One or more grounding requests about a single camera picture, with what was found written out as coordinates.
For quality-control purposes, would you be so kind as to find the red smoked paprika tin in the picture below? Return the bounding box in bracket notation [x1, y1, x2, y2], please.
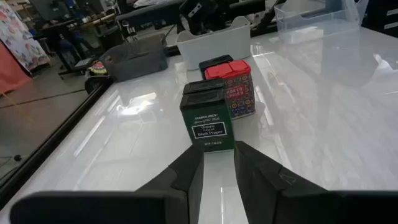
[204, 59, 256, 121]

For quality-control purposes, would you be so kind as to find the clear bin with coins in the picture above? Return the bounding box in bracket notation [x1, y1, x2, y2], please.
[99, 33, 169, 83]

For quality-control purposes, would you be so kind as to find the white plastic bin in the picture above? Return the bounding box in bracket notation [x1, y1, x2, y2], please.
[175, 16, 252, 71]

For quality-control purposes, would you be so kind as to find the floral patterned cloth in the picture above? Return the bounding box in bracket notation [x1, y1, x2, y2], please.
[0, 0, 50, 72]

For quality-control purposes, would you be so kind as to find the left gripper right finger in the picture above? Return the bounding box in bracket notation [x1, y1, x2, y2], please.
[234, 141, 327, 224]

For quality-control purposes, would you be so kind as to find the orange cloth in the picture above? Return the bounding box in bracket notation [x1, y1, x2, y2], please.
[0, 42, 32, 94]

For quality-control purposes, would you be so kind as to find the black workbench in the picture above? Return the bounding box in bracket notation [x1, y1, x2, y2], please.
[114, 0, 187, 27]

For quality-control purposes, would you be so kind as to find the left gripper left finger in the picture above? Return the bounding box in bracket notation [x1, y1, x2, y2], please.
[136, 144, 205, 224]

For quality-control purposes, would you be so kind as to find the clear plastic bin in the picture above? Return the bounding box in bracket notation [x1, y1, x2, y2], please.
[274, 0, 369, 44]

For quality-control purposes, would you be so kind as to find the dark drawer cabinet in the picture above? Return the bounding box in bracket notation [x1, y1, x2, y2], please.
[366, 0, 398, 30]

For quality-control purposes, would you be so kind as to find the black table frame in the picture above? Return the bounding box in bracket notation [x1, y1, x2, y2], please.
[0, 81, 111, 210]

